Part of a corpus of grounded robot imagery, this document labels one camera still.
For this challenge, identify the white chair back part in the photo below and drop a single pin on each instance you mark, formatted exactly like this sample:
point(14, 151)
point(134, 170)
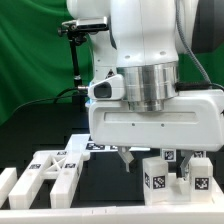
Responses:
point(64, 167)

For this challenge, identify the white chair seat part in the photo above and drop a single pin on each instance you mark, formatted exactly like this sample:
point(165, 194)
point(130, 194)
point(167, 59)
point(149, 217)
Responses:
point(178, 191)

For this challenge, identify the white frame border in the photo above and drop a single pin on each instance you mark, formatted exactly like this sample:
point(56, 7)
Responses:
point(192, 213)

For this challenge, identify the white block far left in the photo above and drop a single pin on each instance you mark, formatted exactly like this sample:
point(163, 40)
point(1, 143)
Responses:
point(8, 179)

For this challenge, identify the green backdrop curtain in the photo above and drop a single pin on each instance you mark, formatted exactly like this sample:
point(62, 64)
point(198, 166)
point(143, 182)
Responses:
point(35, 62)

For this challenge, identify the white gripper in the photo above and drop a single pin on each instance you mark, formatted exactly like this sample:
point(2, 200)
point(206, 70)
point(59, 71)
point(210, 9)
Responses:
point(193, 120)

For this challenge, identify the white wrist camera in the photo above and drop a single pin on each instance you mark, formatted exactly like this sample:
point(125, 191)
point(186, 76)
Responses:
point(112, 89)

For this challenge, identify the white sheet with tags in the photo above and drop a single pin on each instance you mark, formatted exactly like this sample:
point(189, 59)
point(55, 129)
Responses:
point(83, 142)

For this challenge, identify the black camera stand pole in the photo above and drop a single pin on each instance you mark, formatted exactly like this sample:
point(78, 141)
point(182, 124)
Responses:
point(79, 99)

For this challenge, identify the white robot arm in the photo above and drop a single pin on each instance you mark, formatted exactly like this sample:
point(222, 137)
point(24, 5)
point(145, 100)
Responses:
point(136, 97)

